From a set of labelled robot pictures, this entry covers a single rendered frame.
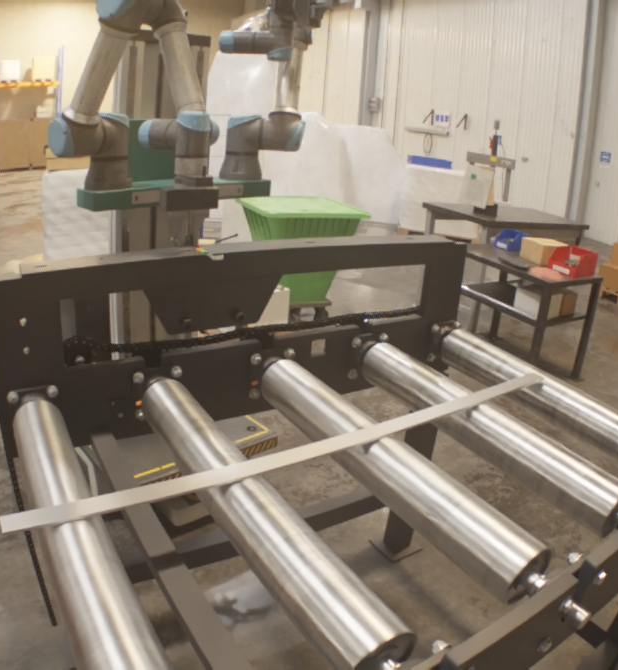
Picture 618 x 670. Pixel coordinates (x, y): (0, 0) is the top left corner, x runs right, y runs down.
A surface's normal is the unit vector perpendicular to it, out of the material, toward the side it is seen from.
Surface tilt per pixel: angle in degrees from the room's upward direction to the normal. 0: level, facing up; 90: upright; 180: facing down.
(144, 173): 90
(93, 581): 3
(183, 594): 0
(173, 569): 0
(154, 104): 90
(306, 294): 101
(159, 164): 90
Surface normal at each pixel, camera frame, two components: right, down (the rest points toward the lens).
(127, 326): 0.66, 0.32
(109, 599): 0.19, -0.94
